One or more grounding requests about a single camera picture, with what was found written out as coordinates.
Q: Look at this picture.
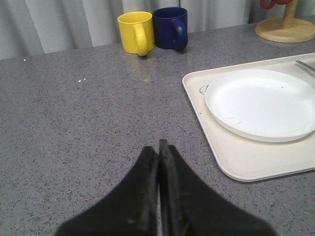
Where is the white round plate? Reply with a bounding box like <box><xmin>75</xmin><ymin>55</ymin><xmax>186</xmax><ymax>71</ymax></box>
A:
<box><xmin>205</xmin><ymin>69</ymin><xmax>315</xmax><ymax>143</ymax></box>

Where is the red ribbed mug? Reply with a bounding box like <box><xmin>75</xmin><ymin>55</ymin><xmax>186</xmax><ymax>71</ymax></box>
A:
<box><xmin>260</xmin><ymin>0</ymin><xmax>292</xmax><ymax>10</ymax></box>

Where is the yellow mug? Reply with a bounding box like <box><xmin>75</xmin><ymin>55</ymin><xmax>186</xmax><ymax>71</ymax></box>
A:
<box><xmin>117</xmin><ymin>11</ymin><xmax>155</xmax><ymax>57</ymax></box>

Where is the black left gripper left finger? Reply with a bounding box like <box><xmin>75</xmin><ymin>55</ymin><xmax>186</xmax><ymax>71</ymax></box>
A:
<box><xmin>56</xmin><ymin>146</ymin><xmax>158</xmax><ymax>236</ymax></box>

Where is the silver metal fork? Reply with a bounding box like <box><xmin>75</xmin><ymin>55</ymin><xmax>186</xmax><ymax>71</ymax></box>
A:
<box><xmin>295</xmin><ymin>60</ymin><xmax>315</xmax><ymax>77</ymax></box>

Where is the grey curtain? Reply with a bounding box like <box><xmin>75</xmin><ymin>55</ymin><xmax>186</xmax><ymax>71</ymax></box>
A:
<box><xmin>0</xmin><ymin>0</ymin><xmax>315</xmax><ymax>61</ymax></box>

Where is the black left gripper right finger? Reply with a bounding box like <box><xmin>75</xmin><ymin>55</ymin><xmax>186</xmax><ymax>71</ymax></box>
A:
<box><xmin>159</xmin><ymin>139</ymin><xmax>276</xmax><ymax>236</ymax></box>

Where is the dark blue mug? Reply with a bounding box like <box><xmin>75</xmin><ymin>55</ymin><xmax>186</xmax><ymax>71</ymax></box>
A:
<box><xmin>153</xmin><ymin>7</ymin><xmax>188</xmax><ymax>51</ymax></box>

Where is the cream tray with bunny print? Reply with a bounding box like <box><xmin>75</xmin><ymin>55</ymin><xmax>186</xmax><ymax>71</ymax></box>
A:
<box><xmin>183</xmin><ymin>53</ymin><xmax>315</xmax><ymax>182</ymax></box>

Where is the wooden mug tree stand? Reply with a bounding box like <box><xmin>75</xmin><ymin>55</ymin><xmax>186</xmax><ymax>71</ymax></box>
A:
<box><xmin>255</xmin><ymin>0</ymin><xmax>315</xmax><ymax>43</ymax></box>

